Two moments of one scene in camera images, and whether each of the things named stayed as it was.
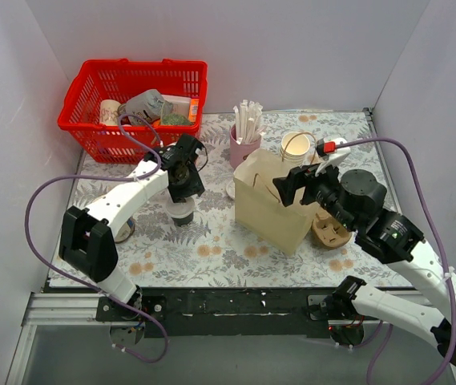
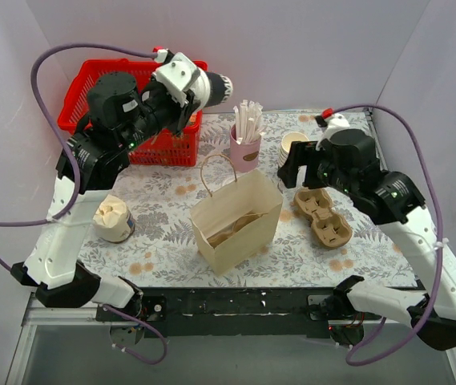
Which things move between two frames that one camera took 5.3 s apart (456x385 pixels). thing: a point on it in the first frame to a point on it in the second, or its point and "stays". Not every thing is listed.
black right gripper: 312,186 to 305,156
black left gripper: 187,189 to 187,111
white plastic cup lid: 180,209 to 202,89
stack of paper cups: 296,151 stays
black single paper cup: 183,220 to 220,88
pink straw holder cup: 240,151 stays
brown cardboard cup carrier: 328,231 stays
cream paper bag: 260,208 to 240,223
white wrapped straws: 246,119 stays
